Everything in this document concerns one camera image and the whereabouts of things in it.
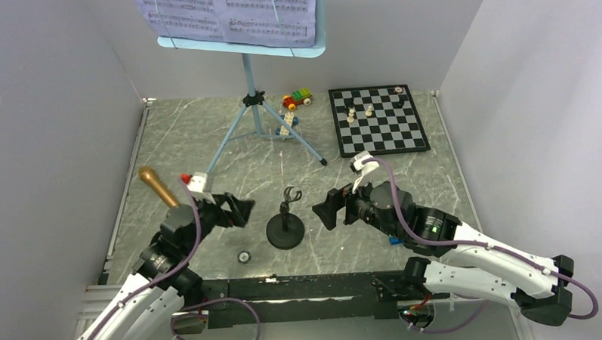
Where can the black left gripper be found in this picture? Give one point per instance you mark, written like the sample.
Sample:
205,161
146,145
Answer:
240,209

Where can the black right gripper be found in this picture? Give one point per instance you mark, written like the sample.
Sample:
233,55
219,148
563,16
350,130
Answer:
337,198

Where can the black microphone stand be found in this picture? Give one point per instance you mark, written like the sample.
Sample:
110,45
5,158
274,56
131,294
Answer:
285,230

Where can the gold microphone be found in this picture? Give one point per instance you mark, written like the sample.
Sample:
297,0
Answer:
154,182

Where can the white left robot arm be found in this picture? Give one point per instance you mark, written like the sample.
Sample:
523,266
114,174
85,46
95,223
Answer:
161,282

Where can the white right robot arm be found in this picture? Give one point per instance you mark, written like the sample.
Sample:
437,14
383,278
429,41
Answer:
452,257

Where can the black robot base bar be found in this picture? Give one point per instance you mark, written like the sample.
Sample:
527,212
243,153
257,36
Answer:
279,299

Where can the small round table insert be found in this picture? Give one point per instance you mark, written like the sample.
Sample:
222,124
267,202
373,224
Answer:
244,257

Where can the blue white toy brick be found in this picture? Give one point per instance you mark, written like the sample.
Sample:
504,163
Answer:
395,241

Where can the white chess piece left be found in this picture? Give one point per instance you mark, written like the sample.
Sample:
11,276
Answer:
351,116

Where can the light blue music stand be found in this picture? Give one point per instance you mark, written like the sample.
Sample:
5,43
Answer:
266,118

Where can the black white chessboard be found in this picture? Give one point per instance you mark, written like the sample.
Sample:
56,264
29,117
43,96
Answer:
391,129

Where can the colourful toy brick car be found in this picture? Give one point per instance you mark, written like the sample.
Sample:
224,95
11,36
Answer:
300,97

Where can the sheet music pages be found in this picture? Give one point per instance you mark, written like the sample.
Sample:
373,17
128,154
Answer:
268,23

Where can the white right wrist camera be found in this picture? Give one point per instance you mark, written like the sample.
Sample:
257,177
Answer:
362,165

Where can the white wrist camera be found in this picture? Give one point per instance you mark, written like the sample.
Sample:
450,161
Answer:
198,185
362,165

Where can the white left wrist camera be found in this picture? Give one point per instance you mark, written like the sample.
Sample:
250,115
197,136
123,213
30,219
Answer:
198,185

